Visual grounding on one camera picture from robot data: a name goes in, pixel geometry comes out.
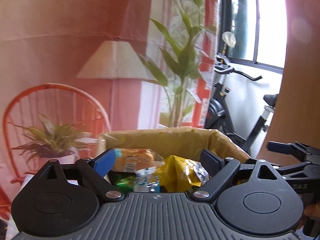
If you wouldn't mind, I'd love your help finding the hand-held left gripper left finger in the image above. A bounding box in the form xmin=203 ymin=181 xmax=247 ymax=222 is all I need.
xmin=37 ymin=149 xmax=125 ymax=202

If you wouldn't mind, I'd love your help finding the person's right hand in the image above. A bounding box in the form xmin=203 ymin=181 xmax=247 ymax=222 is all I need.
xmin=303 ymin=204 xmax=320 ymax=218

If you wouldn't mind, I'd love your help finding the white blue snack packet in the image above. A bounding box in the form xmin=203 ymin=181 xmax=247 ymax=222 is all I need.
xmin=134 ymin=168 xmax=161 ymax=193

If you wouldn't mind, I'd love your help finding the green snack packet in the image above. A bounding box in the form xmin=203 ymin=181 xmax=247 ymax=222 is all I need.
xmin=110 ymin=174 xmax=137 ymax=193

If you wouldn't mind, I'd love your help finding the wooden panel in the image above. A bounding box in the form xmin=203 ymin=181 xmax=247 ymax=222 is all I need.
xmin=259 ymin=0 xmax=320 ymax=162

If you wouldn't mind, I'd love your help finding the dark framed window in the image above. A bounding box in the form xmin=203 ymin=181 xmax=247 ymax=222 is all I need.
xmin=218 ymin=0 xmax=287 ymax=74

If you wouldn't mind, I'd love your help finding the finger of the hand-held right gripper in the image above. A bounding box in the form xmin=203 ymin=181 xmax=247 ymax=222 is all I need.
xmin=267 ymin=141 xmax=320 ymax=164
xmin=274 ymin=162 xmax=320 ymax=181

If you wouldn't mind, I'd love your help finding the black exercise bike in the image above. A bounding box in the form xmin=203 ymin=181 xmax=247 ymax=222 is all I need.
xmin=204 ymin=52 xmax=280 ymax=157

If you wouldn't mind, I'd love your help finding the clear bread packet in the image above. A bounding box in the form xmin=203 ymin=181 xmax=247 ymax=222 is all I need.
xmin=109 ymin=148 xmax=165 ymax=173

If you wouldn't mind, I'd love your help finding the yellow snack packet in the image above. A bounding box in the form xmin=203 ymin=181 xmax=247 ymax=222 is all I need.
xmin=155 ymin=155 xmax=210 ymax=193

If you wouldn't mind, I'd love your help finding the taped cardboard box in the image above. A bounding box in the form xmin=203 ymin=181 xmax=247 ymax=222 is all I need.
xmin=98 ymin=127 xmax=251 ymax=193

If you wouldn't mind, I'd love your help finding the white plastic bag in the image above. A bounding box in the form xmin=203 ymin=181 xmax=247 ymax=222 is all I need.
xmin=222 ymin=31 xmax=237 ymax=48

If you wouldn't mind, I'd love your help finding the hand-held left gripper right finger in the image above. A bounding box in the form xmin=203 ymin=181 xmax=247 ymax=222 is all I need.
xmin=190 ymin=149 xmax=282 ymax=202

